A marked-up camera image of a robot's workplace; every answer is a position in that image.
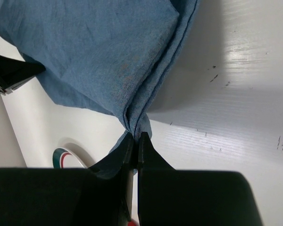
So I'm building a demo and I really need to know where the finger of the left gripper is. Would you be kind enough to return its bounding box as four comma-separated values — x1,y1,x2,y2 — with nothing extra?
0,55,46,95

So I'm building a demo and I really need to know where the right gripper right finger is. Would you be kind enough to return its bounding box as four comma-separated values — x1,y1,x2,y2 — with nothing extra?
138,132,263,226

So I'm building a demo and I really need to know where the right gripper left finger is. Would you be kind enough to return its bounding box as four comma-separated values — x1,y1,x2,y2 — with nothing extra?
0,135,134,226

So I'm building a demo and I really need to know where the blue cloth placemat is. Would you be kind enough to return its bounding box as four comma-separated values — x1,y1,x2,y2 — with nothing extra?
0,0,201,181

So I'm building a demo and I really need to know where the red mug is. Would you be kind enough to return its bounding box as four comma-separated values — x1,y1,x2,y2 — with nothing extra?
127,220,139,226

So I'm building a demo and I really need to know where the white plate green red rim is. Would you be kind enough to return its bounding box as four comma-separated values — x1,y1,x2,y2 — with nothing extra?
52,137,96,169

